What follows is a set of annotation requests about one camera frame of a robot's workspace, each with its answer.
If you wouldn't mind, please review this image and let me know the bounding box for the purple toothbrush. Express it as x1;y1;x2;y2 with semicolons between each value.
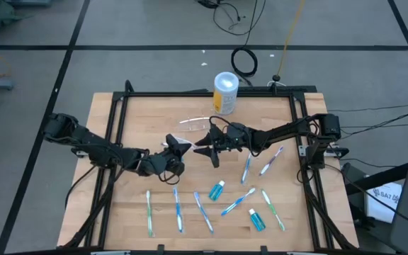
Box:
259;145;285;177

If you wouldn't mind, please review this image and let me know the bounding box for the clear plastic organizer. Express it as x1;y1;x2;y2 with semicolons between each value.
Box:
178;115;215;133

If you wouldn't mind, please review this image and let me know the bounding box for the coiled black cable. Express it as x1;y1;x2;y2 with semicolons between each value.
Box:
229;46;259;79

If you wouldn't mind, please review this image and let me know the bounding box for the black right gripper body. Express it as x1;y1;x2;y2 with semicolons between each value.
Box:
208;116;251;169

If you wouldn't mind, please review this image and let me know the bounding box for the black diagonal beam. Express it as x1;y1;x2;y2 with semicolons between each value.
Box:
345;155;408;196

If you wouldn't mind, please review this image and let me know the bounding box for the black floor device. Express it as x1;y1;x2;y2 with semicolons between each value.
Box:
196;0;222;10

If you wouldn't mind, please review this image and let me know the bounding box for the blue toothbrush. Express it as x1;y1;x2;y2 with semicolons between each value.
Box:
240;152;253;186
220;187;257;217
172;186;185;234
193;191;215;235

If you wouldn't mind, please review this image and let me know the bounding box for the black aluminium table frame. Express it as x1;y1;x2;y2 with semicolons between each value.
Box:
62;79;359;255

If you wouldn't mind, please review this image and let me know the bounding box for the white canister with yellow label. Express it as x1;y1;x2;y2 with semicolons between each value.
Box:
212;72;240;116

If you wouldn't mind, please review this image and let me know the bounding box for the thin black floor cable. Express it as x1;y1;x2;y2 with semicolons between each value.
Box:
210;0;267;37

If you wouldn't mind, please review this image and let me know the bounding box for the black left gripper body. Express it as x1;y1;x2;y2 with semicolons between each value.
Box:
138;147;187;179

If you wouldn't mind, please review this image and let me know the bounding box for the yellow cable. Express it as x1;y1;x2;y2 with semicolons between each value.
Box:
276;0;307;77

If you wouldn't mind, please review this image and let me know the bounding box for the green toothbrush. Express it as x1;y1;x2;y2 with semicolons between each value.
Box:
260;188;286;232
145;190;155;238

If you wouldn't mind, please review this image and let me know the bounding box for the black power cable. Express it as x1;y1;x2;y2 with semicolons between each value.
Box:
338;105;408;140

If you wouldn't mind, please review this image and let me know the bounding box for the white printed box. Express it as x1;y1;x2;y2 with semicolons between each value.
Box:
365;181;403;225

